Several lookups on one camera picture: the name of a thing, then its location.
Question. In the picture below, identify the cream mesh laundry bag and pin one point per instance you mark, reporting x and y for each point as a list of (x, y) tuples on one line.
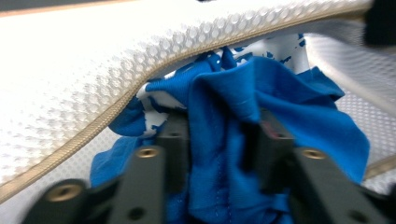
[(62, 62)]

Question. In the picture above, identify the blue and white garment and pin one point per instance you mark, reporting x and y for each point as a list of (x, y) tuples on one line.
[(224, 93)]

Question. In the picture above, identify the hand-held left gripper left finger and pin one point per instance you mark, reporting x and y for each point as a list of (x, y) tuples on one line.
[(146, 186)]

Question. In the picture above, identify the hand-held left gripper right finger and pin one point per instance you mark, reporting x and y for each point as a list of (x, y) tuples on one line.
[(317, 186)]

